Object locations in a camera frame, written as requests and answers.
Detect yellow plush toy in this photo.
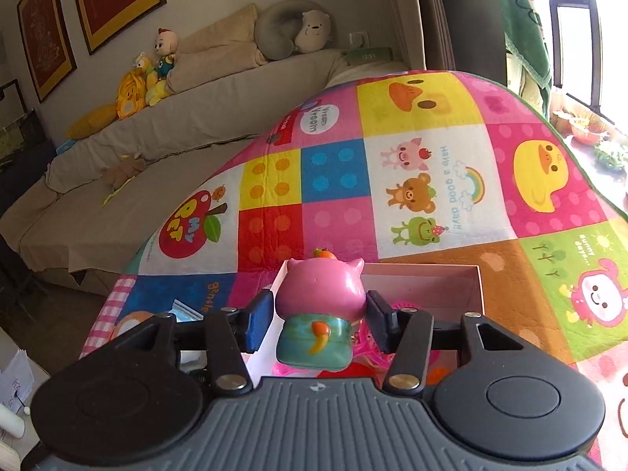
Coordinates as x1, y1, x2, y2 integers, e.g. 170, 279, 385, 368
132, 51, 171, 107

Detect pink toy net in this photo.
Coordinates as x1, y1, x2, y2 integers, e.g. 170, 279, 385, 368
272, 304, 427, 382

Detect green dinosaur towel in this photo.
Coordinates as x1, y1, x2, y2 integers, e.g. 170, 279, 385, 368
495, 0, 553, 119

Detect pink pig figure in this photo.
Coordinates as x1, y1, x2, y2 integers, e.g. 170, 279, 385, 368
275, 246, 367, 370

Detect brown plush toy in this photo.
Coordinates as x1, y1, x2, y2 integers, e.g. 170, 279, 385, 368
100, 156, 148, 190

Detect green digital clock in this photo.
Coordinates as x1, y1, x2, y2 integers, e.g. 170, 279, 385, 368
343, 47, 394, 66

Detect pots on window sill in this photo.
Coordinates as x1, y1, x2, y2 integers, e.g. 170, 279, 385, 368
551, 102, 628, 173

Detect grey neck pillow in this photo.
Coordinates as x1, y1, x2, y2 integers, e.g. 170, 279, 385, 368
253, 0, 321, 63

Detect beige sofa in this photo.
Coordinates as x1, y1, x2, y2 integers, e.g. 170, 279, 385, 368
0, 49, 409, 296

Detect red-haired doll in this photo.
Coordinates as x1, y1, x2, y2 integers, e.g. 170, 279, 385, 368
152, 27, 179, 80

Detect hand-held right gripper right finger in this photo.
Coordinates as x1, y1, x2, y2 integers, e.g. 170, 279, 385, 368
367, 290, 535, 393

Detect red round toy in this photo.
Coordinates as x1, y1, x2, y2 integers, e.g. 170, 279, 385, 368
343, 360, 389, 384

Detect yellow pillow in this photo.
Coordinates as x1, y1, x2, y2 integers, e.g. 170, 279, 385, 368
66, 104, 119, 139

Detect black shelf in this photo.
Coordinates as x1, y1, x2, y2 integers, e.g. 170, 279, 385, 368
0, 78, 57, 217

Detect beige curtain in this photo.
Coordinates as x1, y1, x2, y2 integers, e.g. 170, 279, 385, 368
411, 0, 507, 73

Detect blue and white packet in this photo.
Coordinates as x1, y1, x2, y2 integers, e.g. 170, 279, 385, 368
171, 298, 207, 325

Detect pink cardboard box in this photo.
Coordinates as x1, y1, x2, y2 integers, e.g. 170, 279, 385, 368
245, 261, 486, 384

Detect beige folded cushion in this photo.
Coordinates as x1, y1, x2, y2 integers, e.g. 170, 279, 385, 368
168, 2, 272, 95

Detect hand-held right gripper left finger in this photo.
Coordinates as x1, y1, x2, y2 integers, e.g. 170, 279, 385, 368
105, 289, 274, 392

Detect colourful cartoon play mat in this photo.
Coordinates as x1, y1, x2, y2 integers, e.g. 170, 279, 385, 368
78, 69, 628, 458

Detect black window frame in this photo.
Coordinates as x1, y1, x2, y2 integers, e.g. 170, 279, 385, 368
544, 0, 628, 115

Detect stack of white papers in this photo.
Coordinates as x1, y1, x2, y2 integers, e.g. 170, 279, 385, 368
0, 326, 51, 452

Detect white bear plush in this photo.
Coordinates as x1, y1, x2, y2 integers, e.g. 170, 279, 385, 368
292, 9, 335, 56

